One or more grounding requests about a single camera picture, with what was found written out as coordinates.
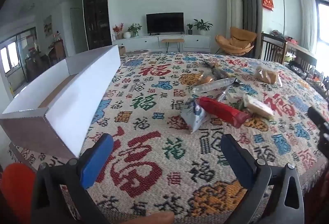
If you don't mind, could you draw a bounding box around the operator hand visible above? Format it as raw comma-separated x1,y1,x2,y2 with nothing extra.
124,212,175,224

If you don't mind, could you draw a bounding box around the black tall cabinet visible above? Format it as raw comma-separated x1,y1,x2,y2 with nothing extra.
82,0,112,50

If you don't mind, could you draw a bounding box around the green potted plant left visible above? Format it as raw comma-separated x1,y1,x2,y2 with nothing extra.
128,24,142,37

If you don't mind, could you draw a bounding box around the red wall hanging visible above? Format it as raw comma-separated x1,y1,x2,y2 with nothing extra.
262,0,274,11

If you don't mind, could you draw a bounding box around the beige wafer package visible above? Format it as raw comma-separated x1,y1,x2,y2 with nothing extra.
243,94,274,119

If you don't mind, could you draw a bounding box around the orange lounge chair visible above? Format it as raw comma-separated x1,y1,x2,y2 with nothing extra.
215,27,257,56

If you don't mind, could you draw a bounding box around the red snack package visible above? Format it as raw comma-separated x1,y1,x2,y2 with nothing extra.
196,97,251,128

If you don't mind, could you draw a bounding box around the green potted plant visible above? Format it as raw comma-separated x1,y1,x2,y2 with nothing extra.
194,19,213,35
128,24,142,37

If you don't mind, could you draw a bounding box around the white tv cabinet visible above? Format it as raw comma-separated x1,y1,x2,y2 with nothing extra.
113,35,211,53

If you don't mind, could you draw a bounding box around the white blue snack bag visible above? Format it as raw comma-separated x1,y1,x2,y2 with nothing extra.
180,99,210,134

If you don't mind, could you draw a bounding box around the dark candy bar pack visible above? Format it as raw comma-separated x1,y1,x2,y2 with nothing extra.
202,60,229,79

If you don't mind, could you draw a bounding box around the small dark potted plant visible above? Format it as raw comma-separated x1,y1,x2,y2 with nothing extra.
187,24,193,35

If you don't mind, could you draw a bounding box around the patterned woven tablecloth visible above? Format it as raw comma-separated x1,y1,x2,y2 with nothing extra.
16,53,328,221

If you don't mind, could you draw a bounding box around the wooden bench stool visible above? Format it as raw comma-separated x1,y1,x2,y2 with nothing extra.
161,39,185,53

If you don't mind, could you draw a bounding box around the orange sausage bun snack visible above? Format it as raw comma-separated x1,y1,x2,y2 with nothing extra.
194,73,216,86

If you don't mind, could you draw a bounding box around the white standing air conditioner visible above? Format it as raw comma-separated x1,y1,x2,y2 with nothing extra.
226,0,243,38

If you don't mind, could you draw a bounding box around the white cardboard box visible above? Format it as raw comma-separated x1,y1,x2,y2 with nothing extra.
1,45,120,159

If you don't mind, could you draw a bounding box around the black television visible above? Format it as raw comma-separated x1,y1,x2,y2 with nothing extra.
146,13,185,34

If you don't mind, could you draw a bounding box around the clear long snack tube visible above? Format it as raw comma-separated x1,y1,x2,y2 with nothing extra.
191,78,236,94

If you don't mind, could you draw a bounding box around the green potted plant right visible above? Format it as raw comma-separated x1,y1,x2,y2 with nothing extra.
194,19,213,35

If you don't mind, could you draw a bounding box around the cardboard box on floor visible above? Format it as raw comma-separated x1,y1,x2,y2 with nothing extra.
118,46,126,56

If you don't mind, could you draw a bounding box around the red flower vase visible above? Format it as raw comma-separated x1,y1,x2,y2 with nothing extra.
113,23,124,40

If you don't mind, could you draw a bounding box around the dark wooden chair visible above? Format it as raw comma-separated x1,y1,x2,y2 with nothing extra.
260,32,287,64

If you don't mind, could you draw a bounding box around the bagged brown bread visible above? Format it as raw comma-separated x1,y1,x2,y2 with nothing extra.
255,65,282,86

